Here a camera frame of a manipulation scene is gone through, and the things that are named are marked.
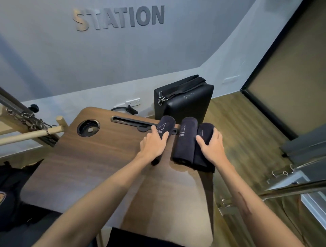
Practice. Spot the person's left forearm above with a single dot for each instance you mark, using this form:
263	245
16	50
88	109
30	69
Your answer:
89	206

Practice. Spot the person's black shorts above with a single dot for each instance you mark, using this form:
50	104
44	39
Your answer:
142	239

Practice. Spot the brown blind with black frame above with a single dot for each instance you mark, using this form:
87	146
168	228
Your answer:
293	76

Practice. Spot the chrome tower pole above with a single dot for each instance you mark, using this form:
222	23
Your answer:
10	101

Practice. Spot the black padded box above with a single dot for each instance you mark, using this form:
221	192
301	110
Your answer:
188	107

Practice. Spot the silver metal frame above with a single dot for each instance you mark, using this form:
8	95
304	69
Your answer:
313	206

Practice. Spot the person's left hand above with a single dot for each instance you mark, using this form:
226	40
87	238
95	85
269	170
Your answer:
152	148

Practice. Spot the brown wooden side table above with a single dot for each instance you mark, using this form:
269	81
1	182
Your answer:
102	157

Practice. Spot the wooden roll bar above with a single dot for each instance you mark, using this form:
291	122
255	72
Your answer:
25	136

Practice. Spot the chrome frame pole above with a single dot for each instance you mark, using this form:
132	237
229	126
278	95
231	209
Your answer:
293	189

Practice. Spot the dark navy towel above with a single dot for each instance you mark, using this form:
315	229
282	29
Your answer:
205	132
184	142
166	124

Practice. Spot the grey panel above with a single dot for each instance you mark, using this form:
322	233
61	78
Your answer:
305	145

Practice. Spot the person's right hand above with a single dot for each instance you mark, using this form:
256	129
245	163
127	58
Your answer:
212	150

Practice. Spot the black printed backpack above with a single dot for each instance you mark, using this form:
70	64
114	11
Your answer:
12	183

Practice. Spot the white wall socket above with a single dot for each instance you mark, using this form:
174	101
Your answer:
133	102

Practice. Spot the grey wall letters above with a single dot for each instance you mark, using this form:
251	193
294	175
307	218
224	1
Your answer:
119	17

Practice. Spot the person's right forearm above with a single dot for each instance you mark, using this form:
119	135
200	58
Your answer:
257	211

